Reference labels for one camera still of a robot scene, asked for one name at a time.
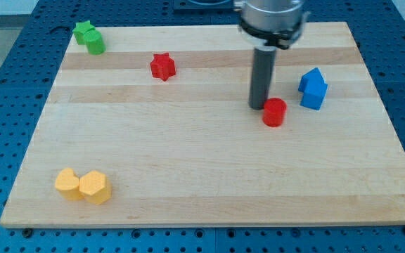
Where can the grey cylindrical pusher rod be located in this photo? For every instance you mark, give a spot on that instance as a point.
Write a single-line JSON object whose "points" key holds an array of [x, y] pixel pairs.
{"points": [[262, 71]]}

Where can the red cylinder block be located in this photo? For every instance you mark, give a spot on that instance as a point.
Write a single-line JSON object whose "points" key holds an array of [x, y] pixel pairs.
{"points": [[274, 112]]}

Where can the blue cube block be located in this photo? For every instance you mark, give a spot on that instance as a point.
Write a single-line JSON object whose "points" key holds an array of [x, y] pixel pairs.
{"points": [[313, 95]]}

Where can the blue triangle block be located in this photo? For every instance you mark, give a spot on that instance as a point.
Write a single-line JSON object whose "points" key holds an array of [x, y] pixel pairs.
{"points": [[313, 75]]}

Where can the red star block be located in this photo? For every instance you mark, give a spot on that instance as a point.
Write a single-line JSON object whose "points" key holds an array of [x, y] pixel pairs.
{"points": [[162, 66]]}

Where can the wooden board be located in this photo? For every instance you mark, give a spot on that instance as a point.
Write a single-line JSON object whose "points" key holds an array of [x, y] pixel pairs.
{"points": [[189, 152]]}

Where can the green cylinder block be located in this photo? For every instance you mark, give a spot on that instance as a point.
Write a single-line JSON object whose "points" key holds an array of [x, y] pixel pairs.
{"points": [[94, 43]]}

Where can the green star block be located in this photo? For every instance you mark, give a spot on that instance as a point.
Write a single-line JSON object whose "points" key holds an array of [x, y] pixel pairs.
{"points": [[81, 28]]}

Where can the yellow hexagon block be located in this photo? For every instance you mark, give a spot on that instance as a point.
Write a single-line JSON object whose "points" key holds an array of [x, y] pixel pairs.
{"points": [[95, 187]]}

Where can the yellow heart block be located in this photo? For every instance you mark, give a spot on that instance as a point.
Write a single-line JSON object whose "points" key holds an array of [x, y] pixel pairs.
{"points": [[67, 184]]}

